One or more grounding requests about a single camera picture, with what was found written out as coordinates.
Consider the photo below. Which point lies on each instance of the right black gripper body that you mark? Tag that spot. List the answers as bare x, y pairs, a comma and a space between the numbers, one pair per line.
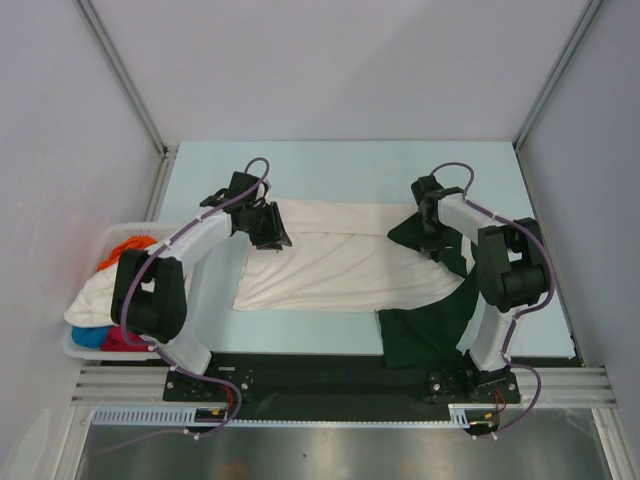
434, 238

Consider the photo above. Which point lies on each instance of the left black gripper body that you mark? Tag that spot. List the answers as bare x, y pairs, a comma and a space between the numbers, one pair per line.
263, 225

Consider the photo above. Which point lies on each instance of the white green raglan t-shirt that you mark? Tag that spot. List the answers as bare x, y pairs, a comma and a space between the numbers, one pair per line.
365, 258

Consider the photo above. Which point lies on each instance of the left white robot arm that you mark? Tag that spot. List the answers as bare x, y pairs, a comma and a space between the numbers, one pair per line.
150, 295

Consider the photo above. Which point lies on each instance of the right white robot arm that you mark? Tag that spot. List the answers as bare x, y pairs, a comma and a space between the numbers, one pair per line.
514, 276

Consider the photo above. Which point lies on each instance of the orange t-shirt in basket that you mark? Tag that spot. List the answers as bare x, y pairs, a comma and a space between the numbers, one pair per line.
132, 243

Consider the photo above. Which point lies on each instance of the white plastic laundry basket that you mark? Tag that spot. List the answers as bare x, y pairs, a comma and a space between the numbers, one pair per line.
112, 237

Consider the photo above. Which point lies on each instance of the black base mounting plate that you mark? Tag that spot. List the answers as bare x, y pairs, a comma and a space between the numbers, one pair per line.
322, 387

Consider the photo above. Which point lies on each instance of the white t-shirt in basket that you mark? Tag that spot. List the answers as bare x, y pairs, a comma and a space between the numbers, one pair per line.
92, 306

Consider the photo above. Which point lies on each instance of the red t-shirt in basket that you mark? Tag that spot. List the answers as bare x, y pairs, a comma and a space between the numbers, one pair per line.
115, 342

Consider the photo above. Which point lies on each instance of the blue t-shirt in basket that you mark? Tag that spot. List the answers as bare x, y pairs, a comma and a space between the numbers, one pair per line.
92, 337

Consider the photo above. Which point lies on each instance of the left aluminium frame post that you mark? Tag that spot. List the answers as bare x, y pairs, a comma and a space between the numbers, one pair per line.
164, 153

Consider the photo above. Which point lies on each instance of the aluminium frame post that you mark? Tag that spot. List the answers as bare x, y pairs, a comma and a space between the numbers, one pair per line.
164, 153
560, 67

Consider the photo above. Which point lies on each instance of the right aluminium frame post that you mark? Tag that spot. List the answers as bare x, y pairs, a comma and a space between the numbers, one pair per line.
560, 67

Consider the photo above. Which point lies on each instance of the white slotted cable duct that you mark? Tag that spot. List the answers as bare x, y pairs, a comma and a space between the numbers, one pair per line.
209, 417

